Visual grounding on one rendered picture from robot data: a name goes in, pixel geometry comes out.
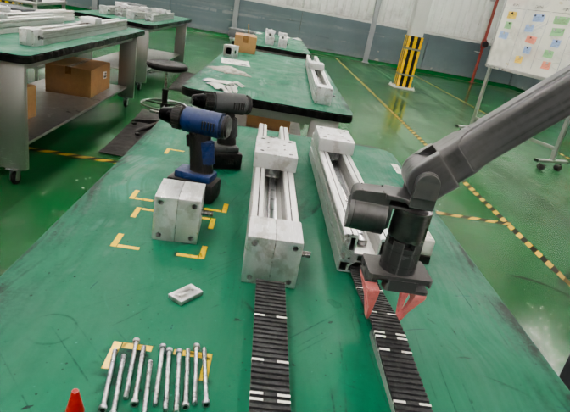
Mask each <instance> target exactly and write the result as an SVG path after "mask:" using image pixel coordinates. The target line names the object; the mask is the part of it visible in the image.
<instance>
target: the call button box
mask: <svg viewBox="0 0 570 412"><path fill-rule="evenodd" d="M434 244H435V241H434V240H433V237H432V236H431V234H430V233H429V231H427V235H426V238H425V241H424V244H423V247H422V251H421V254H420V257H419V260H418V261H421V262H422V263H423V264H428V263H429V260H430V256H431V254H432V251H433V247H434Z"/></svg>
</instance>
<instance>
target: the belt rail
mask: <svg viewBox="0 0 570 412"><path fill-rule="evenodd" d="M369 336H370V339H371V342H372V347H373V351H374V354H375V356H376V360H377V365H378V368H379V371H380V374H381V377H382V380H383V385H384V388H385V392H386V394H387V397H388V402H389V406H390V409H391V412H395V410H394V405H393V401H392V398H391V395H390V392H389V389H388V383H387V380H386V376H385V374H384V370H383V365H382V361H381V358H380V354H379V351H378V348H377V342H376V338H375V336H374V332H373V330H370V334H369Z"/></svg>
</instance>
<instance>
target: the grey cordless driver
mask: <svg viewBox="0 0 570 412"><path fill-rule="evenodd" d="M182 101H191V104H192V106H195V107H198V108H201V109H206V110H209V111H214V112H217V113H222V114H225V115H230V116H231V118H232V130H231V133H230V136H229V137H228V138H227V139H226V140H224V139H221V138H220V139H217V141H215V164H213V169H235V170H239V169H240V168H241V163H242V157H243V155H242V154H241V153H240V152H239V147H238V146H237V145H236V137H237V136H238V118H237V117H235V114H240V115H244V114H246V115H248V114H250V113H251V111H252V108H253V100H252V97H251V96H250V95H245V94H239V93H230V92H208V91H204V93H199V94H194V95H192V96H191V98H182Z"/></svg>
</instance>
